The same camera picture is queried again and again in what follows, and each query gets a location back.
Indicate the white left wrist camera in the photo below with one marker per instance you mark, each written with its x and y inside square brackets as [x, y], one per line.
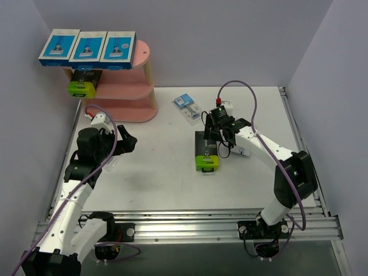
[100, 121]

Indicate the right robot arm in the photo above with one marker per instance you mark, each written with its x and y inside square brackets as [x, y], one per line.
[294, 175]

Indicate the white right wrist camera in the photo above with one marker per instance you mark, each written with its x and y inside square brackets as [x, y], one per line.
[228, 106]

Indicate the pink three-tier shelf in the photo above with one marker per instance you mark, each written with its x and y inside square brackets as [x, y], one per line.
[127, 90]

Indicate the aluminium rail frame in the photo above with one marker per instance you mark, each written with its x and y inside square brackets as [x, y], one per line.
[157, 187]

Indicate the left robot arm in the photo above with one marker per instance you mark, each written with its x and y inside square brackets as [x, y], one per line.
[61, 251]

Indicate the blue Harry's razor box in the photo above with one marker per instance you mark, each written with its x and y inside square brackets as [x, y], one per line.
[118, 50]
[88, 50]
[58, 48]

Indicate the clear blister razor pack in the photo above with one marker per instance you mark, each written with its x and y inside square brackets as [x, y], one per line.
[111, 163]
[187, 107]

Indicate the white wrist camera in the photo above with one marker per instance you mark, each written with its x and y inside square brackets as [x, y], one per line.
[100, 121]
[228, 106]

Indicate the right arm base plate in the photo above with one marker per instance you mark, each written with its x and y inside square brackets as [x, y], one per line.
[258, 230]

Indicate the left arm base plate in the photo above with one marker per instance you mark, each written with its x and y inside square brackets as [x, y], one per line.
[124, 232]

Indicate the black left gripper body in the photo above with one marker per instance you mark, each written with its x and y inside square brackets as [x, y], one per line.
[118, 141]

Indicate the white Gillette razor pack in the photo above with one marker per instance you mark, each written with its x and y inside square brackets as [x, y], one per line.
[240, 151]

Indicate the black green razor box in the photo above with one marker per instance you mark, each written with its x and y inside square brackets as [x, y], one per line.
[206, 154]
[83, 84]

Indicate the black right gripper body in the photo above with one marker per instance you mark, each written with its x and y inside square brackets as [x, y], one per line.
[214, 131]

